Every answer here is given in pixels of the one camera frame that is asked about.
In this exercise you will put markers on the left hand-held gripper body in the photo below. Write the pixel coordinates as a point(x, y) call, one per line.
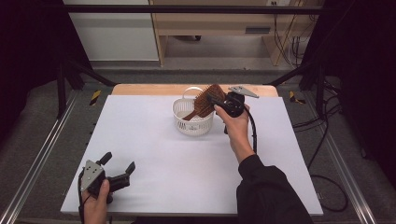
point(91, 175)

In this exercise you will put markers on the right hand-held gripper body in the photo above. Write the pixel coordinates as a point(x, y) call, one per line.
point(235, 102)

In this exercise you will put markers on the brown wooden hairbrush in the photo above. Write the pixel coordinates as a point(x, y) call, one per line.
point(204, 104)

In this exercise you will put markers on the white slotted plastic basket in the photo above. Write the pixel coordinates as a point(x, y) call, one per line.
point(193, 127)

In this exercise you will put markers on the person's right hand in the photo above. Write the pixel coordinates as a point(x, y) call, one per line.
point(238, 130)

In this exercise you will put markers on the person's left hand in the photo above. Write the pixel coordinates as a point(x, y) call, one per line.
point(96, 207)

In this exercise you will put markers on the light wooden desk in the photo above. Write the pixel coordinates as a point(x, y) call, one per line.
point(211, 23)

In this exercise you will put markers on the black stand leg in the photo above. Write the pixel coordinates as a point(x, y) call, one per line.
point(61, 90)
point(320, 90)

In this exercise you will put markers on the white cabinet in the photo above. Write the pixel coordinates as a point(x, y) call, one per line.
point(115, 40)

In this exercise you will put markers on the black curtain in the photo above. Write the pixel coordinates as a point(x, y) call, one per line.
point(364, 62)
point(28, 46)

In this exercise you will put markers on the aluminium floor rail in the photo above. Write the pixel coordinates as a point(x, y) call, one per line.
point(34, 168)
point(345, 174)

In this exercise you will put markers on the black horizontal frame bar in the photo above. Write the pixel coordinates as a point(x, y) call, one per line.
point(186, 9)

